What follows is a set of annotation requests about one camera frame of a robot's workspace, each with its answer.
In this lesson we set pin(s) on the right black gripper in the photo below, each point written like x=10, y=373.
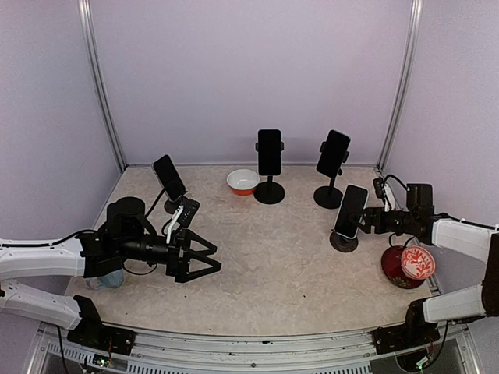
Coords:
x=369, y=214

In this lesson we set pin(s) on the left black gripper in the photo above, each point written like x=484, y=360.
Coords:
x=179, y=238

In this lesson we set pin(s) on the blue cased bottom phone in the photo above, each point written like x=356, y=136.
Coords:
x=355, y=198

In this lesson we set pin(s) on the black pole phone stand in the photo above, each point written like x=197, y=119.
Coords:
x=269, y=192
x=328, y=196

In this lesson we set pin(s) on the orange white bowl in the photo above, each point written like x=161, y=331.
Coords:
x=243, y=182

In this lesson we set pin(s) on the black teal phone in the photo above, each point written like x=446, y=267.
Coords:
x=269, y=147

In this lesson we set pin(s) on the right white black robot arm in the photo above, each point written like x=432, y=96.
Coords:
x=467, y=251

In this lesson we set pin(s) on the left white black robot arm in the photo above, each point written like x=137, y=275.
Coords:
x=82, y=254

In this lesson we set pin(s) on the dark red saucer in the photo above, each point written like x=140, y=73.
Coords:
x=391, y=263

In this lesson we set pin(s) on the red patterned bowl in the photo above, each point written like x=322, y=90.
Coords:
x=417, y=263

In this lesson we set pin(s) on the light blue mug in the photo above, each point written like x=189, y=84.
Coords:
x=112, y=280

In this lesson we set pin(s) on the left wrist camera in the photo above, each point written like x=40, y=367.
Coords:
x=183, y=216

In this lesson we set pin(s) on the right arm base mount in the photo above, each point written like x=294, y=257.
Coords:
x=414, y=332

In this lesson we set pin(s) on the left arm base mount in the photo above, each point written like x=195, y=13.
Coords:
x=92, y=333

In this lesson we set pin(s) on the right aluminium frame post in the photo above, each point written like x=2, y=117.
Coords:
x=403, y=83

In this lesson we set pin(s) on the aluminium frame post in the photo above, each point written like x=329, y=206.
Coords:
x=86, y=21
x=403, y=83

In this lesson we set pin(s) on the left aluminium frame post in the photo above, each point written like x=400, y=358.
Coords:
x=86, y=21

